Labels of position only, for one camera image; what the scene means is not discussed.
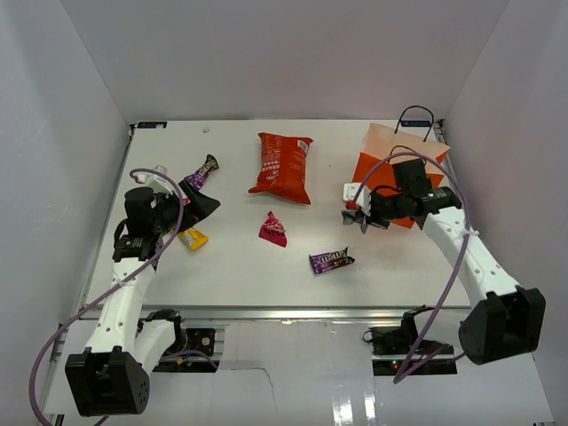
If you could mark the red chips bag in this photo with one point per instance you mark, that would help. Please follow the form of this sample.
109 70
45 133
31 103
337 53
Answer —
283 167

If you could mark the pink candy packet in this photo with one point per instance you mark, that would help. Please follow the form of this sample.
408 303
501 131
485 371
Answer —
272 230

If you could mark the orange paper bag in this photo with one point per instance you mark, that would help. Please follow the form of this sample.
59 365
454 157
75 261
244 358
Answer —
382 140

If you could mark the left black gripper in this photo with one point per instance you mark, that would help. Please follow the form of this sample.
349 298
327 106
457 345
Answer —
200 206

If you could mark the purple candy bar wrapper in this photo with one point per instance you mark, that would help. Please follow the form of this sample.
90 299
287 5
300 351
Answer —
197 179

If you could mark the yellow snack packet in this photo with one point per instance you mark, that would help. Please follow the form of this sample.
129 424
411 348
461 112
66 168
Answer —
193 238

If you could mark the left blue table label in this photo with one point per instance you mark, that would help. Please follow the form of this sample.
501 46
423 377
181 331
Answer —
153 125

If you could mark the blue table label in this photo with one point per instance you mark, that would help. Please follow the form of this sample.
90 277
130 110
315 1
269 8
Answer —
153 125
416 123

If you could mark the purple m&m's packet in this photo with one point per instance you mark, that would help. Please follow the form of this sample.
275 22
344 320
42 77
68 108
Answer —
329 261

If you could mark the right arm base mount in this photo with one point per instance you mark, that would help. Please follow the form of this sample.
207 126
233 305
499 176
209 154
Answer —
390 345

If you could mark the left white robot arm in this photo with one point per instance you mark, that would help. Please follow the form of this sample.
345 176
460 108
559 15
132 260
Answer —
111 376

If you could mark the right blue table label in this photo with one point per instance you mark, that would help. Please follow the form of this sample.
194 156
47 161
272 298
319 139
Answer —
416 123

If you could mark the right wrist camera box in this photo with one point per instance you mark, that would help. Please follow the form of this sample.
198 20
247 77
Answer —
357 197

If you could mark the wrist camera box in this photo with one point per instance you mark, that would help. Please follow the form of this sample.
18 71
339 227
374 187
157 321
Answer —
157 182
357 197

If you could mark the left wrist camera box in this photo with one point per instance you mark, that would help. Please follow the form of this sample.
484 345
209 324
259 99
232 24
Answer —
157 182

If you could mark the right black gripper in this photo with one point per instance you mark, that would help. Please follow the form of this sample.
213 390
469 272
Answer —
374 220

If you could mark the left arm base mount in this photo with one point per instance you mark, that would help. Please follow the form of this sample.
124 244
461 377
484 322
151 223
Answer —
199 354

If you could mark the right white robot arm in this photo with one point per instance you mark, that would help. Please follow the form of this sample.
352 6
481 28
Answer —
482 310

